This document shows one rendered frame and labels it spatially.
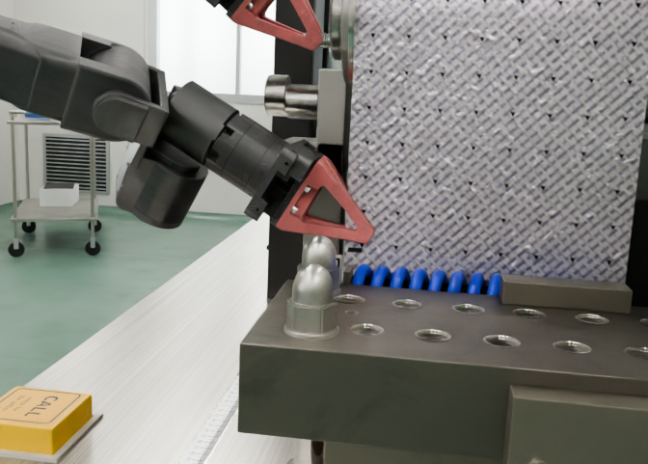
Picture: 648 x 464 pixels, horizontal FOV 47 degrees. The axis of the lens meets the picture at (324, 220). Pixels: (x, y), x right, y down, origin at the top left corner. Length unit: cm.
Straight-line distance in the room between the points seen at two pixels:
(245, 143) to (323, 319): 20
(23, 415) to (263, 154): 28
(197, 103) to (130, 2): 610
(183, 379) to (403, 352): 34
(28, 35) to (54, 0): 639
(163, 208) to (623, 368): 40
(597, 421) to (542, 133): 26
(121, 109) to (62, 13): 638
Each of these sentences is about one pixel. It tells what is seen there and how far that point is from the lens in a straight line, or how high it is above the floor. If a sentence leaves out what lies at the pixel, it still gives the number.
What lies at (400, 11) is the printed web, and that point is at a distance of 63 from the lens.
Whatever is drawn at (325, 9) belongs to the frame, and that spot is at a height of 130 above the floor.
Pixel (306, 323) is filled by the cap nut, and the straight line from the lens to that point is 48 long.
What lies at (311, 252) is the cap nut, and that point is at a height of 106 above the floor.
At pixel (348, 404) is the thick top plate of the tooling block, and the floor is 100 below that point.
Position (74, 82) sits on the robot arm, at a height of 118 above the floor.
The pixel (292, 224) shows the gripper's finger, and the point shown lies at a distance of 62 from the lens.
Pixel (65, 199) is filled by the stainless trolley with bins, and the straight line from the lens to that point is 560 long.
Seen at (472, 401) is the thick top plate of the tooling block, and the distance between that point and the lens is 46.
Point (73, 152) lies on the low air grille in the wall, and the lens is 693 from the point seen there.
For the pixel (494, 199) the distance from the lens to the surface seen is 63.
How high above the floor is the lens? 119
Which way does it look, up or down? 10 degrees down
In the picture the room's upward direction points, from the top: 2 degrees clockwise
